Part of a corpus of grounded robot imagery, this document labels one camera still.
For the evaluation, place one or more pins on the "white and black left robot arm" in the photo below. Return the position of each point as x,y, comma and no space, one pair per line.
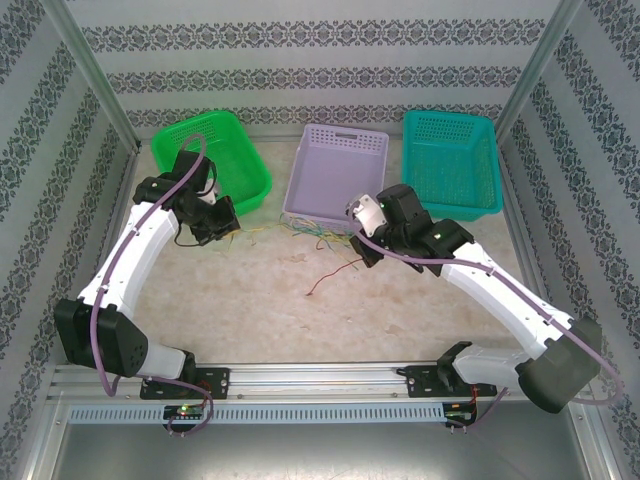
135,250

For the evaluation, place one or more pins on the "aluminium wall foot bar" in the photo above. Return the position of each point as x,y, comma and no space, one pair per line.
280,136

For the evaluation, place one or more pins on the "teal plastic basket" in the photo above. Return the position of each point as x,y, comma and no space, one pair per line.
450,165

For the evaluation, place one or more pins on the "aluminium frame post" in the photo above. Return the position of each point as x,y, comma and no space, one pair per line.
540,60
90,65

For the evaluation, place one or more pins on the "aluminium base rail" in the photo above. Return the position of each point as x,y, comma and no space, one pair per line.
310,380

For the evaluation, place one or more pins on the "small circuit board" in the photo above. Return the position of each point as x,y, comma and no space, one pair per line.
185,412
460,415

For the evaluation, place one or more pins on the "lilac plastic basket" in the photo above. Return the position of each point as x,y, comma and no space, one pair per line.
335,175

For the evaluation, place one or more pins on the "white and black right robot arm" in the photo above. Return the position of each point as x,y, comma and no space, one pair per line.
510,302

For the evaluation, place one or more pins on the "green plastic basket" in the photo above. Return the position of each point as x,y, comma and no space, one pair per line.
235,150

